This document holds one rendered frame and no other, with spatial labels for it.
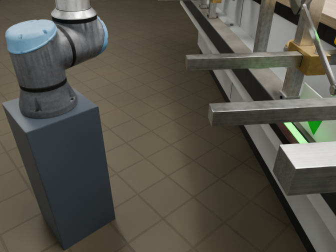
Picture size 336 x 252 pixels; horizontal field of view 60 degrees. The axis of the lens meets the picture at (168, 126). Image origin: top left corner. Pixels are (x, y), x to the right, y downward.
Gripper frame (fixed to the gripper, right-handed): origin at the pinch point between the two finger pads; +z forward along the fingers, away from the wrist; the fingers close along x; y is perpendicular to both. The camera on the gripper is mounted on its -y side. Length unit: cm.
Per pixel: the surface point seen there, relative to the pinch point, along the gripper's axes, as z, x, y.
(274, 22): 21, -28, 70
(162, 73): 99, 13, 193
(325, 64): 8.3, -2.5, -10.2
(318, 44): 5.1, -1.4, -7.7
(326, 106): 11.0, 3.0, -21.8
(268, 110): 11.3, 13.2, -21.8
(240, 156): 98, -22, 66
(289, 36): 23, -28, 54
